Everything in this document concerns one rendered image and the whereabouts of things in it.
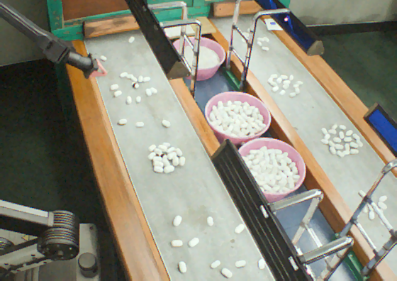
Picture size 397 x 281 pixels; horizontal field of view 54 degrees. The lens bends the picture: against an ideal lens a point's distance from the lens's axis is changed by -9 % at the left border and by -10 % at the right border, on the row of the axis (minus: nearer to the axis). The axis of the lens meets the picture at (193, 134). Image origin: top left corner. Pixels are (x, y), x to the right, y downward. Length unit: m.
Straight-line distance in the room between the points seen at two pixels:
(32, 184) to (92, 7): 1.07
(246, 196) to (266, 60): 1.14
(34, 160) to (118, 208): 1.29
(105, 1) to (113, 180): 0.96
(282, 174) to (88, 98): 0.83
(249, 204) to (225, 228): 0.37
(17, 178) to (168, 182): 1.27
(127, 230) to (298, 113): 0.90
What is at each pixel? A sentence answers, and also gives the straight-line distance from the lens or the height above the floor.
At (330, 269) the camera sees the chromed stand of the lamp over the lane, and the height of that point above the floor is 0.96.
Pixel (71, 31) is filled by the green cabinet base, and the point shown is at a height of 0.81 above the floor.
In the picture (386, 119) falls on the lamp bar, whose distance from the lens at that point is 1.40.
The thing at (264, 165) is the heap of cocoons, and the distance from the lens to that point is 1.58.
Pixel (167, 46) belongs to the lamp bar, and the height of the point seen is 1.11.
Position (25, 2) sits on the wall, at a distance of 2.96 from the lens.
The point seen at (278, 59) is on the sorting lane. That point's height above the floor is 0.74.
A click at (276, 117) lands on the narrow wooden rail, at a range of 1.75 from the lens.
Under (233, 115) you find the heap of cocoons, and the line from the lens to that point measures 1.74.
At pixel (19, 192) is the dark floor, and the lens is 2.48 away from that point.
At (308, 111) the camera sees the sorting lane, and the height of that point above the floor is 0.74.
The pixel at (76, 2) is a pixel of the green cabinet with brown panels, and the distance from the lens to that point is 2.06.
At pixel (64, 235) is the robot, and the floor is 0.79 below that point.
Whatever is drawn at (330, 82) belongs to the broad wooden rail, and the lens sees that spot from 2.03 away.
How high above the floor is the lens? 1.92
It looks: 46 degrees down
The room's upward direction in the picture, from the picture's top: 6 degrees clockwise
